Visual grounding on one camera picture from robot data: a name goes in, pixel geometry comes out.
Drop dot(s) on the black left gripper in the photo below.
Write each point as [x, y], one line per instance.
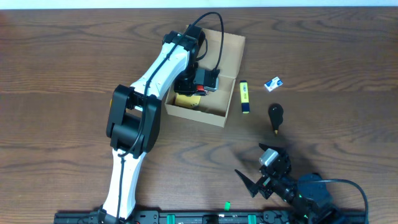
[185, 88]

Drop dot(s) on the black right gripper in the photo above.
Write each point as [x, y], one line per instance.
[265, 177]

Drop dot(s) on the open cardboard box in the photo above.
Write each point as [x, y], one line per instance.
[206, 96]

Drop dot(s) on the black correction tape dispenser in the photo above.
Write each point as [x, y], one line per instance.
[275, 113]

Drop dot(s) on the black mounting rail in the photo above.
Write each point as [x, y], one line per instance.
[155, 217]

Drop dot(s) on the small green clip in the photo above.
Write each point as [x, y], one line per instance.
[227, 206]

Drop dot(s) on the yellow blue highlighter pen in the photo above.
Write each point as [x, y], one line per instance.
[244, 94]

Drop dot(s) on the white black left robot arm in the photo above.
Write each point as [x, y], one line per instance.
[134, 118]

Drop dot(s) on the yellow sticky note pad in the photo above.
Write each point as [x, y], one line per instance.
[185, 101]

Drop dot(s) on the red black stapler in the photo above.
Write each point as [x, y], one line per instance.
[200, 90]

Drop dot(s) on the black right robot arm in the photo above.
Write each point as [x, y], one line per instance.
[311, 201]

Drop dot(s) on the white blue staples box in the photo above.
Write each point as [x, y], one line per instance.
[273, 84]

